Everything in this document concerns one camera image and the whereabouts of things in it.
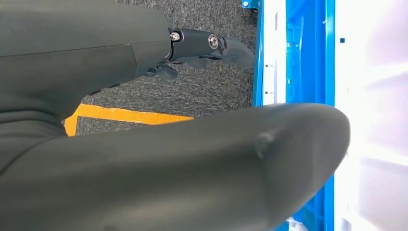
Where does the blue plastic crate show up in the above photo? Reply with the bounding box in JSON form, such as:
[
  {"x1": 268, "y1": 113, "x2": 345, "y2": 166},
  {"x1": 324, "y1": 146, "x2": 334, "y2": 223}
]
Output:
[{"x1": 276, "y1": 0, "x2": 336, "y2": 231}]

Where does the blue metal shelf rack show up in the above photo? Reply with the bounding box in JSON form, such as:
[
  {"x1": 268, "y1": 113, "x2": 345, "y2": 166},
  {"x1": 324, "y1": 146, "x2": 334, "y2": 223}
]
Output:
[{"x1": 241, "y1": 0, "x2": 265, "y2": 107}]

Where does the yellow floor tape square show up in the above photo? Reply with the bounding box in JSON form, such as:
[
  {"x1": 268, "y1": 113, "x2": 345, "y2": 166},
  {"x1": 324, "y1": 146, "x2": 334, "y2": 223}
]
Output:
[{"x1": 63, "y1": 103, "x2": 194, "y2": 137}]

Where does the white plastic crate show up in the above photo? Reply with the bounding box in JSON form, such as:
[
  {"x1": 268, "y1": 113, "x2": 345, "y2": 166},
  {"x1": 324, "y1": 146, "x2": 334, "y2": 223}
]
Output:
[
  {"x1": 262, "y1": 0, "x2": 287, "y2": 106},
  {"x1": 333, "y1": 0, "x2": 408, "y2": 231}
]

